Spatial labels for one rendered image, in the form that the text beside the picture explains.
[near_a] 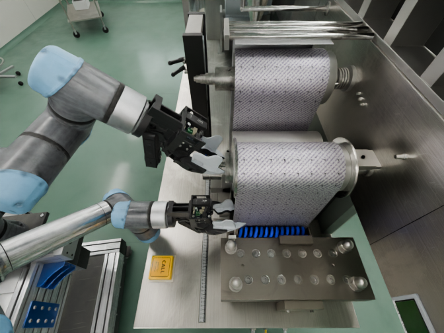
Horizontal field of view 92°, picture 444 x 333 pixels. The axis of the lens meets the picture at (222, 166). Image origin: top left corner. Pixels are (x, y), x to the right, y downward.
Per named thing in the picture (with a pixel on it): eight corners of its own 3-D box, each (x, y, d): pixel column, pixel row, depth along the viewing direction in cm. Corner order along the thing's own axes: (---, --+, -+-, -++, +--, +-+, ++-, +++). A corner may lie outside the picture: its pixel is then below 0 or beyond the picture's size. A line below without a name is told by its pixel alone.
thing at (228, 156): (224, 159, 57) (225, 147, 50) (232, 159, 57) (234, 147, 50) (224, 186, 55) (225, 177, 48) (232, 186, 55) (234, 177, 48)
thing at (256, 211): (232, 224, 68) (235, 197, 53) (306, 224, 68) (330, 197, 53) (232, 226, 67) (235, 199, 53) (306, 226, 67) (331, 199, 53)
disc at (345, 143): (318, 162, 63) (341, 124, 51) (320, 162, 63) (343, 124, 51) (333, 208, 54) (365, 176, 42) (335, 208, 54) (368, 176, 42)
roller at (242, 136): (230, 148, 74) (232, 122, 64) (304, 148, 74) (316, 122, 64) (231, 178, 67) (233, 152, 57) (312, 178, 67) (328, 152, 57)
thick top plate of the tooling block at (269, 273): (221, 243, 69) (221, 237, 64) (343, 243, 69) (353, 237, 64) (221, 301, 60) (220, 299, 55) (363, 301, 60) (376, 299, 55)
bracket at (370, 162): (345, 153, 52) (349, 148, 51) (369, 153, 52) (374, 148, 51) (353, 170, 49) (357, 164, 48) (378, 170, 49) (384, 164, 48)
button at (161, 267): (153, 257, 73) (152, 255, 71) (174, 257, 73) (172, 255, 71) (149, 279, 69) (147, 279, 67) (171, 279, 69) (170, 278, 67)
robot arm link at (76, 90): (48, 69, 36) (53, 28, 30) (114, 104, 42) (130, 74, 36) (22, 101, 32) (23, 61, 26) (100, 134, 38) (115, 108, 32)
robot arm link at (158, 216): (155, 232, 61) (160, 206, 66) (172, 232, 61) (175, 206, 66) (148, 222, 55) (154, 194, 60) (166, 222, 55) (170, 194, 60)
